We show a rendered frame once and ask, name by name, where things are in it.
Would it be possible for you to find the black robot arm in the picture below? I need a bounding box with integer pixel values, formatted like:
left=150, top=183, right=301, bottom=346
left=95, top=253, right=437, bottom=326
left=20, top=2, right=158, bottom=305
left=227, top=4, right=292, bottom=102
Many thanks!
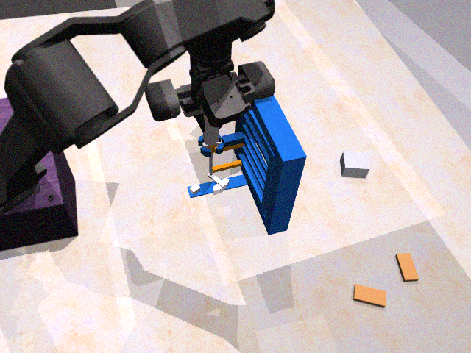
left=0, top=0, right=275, bottom=217

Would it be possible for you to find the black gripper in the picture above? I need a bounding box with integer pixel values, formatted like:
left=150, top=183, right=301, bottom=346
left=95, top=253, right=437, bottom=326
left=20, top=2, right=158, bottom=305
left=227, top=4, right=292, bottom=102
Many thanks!
left=144, top=50, right=275, bottom=132

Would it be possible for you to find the white box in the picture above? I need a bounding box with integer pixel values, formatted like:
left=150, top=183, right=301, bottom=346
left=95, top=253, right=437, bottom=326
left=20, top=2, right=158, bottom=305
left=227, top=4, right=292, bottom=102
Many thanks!
left=340, top=151, right=370, bottom=179

